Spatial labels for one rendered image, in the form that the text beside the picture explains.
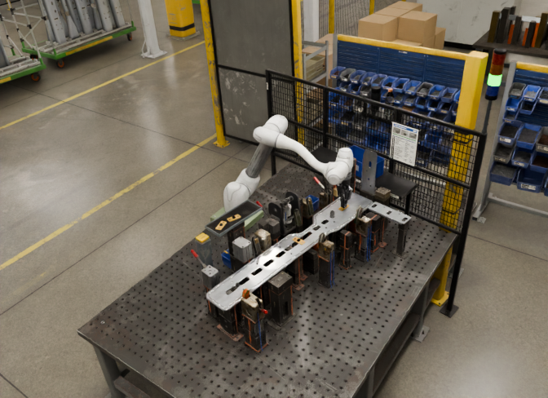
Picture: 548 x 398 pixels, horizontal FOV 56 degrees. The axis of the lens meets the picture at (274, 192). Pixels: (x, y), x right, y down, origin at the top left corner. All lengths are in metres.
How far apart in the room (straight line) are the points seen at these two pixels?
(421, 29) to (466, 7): 2.17
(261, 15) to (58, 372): 3.68
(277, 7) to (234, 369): 3.52
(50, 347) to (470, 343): 3.14
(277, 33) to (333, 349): 3.34
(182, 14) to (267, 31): 5.38
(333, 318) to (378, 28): 4.96
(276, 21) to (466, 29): 5.01
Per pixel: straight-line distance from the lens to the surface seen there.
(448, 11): 9.77
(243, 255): 3.13
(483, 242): 5.08
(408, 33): 7.70
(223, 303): 2.93
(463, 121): 3.51
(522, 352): 4.24
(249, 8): 5.54
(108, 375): 3.69
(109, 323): 3.42
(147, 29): 9.94
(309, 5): 7.53
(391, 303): 3.34
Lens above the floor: 3.08
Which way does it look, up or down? 34 degrees down
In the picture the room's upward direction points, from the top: 3 degrees counter-clockwise
